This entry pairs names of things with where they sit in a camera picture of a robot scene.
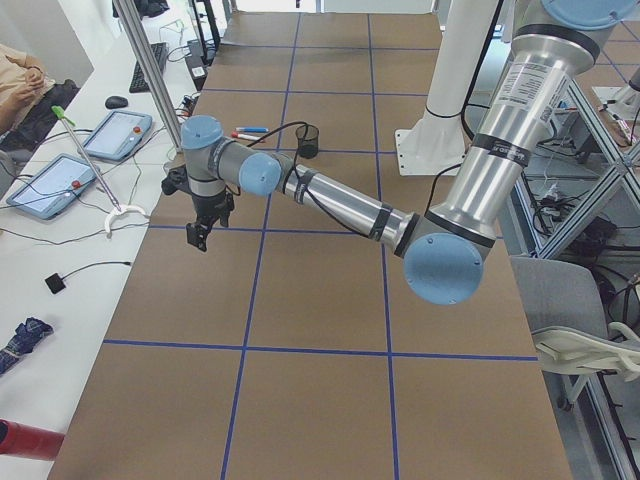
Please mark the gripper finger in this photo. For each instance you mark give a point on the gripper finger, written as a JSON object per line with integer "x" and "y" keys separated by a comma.
{"x": 197, "y": 234}
{"x": 225, "y": 217}

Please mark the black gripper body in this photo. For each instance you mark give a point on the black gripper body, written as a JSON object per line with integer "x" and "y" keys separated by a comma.
{"x": 210, "y": 205}

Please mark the red capped white pen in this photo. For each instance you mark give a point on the red capped white pen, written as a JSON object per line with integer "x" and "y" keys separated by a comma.
{"x": 247, "y": 137}

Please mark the blue pen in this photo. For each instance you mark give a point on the blue pen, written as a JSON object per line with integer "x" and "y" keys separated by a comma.
{"x": 252, "y": 130}

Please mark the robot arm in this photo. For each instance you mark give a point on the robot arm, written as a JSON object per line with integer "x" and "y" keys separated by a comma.
{"x": 444, "y": 248}

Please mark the white curved stand foot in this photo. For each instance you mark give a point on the white curved stand foot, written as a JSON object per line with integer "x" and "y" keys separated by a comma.
{"x": 122, "y": 216}

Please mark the far teach pendant tablet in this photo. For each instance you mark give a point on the far teach pendant tablet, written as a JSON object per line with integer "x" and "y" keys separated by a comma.
{"x": 117, "y": 135}

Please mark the teach pendant tablet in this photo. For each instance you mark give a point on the teach pendant tablet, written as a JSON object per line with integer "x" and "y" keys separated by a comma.
{"x": 117, "y": 135}
{"x": 53, "y": 188}

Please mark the black mesh pen cup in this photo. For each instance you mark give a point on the black mesh pen cup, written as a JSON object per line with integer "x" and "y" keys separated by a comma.
{"x": 307, "y": 136}

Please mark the black computer mouse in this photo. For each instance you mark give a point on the black computer mouse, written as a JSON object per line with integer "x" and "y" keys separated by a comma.
{"x": 116, "y": 102}

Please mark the near teach pendant tablet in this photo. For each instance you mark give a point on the near teach pendant tablet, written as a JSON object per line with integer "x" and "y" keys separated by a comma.
{"x": 53, "y": 188}

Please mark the small black square pad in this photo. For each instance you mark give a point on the small black square pad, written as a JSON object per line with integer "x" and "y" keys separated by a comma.
{"x": 55, "y": 283}

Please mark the metal rod with green clip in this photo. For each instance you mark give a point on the metal rod with green clip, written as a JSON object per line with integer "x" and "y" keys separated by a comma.
{"x": 69, "y": 126}

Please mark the folded blue umbrella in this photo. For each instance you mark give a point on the folded blue umbrella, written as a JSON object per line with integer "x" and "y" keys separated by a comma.
{"x": 27, "y": 335}

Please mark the seated person in beige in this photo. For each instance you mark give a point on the seated person in beige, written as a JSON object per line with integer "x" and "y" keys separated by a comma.
{"x": 28, "y": 94}

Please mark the red cylinder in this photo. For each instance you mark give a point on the red cylinder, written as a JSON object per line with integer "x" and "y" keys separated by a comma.
{"x": 29, "y": 442}

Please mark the grey office chair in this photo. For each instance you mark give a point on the grey office chair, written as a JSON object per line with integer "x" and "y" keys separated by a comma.
{"x": 567, "y": 321}

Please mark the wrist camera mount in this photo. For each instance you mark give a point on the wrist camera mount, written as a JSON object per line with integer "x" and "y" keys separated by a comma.
{"x": 176, "y": 180}

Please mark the aluminium frame column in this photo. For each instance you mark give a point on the aluminium frame column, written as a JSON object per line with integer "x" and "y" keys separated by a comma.
{"x": 140, "y": 45}

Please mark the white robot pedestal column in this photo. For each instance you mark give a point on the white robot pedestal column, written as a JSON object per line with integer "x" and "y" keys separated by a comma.
{"x": 468, "y": 25}

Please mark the aluminium frame rack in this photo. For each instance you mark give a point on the aluminium frame rack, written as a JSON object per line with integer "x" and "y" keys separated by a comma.
{"x": 578, "y": 202}

